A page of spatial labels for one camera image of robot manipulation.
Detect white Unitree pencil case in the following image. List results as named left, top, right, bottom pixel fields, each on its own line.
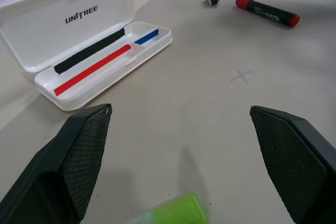
left=0, top=0, right=173, bottom=112

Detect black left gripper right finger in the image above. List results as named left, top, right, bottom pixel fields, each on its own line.
left=249, top=105, right=336, bottom=224

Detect green object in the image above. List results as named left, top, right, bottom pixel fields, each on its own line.
left=128, top=191, right=210, bottom=224

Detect red and black marker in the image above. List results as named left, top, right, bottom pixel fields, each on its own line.
left=235, top=0, right=301, bottom=28

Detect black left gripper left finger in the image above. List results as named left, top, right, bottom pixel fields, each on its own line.
left=0, top=103, right=113, bottom=224

